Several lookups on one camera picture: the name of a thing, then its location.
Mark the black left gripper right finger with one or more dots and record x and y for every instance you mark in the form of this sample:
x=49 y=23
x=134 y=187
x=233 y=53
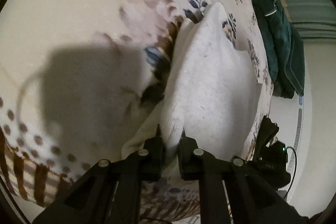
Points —
x=230 y=191

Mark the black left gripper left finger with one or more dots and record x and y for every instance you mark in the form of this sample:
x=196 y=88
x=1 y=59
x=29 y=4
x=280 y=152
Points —
x=110 y=192

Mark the white knit sweater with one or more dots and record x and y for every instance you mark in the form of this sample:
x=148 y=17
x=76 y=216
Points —
x=211 y=93

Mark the white bed headboard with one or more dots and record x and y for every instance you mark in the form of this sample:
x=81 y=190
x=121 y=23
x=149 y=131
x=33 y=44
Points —
x=293 y=117

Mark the dark green folded blanket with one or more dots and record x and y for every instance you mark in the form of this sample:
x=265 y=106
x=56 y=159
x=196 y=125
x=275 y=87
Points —
x=284 y=48

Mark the floral bed blanket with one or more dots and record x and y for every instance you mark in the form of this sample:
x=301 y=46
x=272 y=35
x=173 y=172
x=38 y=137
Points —
x=80 y=77

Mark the right green curtain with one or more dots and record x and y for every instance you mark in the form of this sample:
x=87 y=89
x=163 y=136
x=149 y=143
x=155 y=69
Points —
x=313 y=19

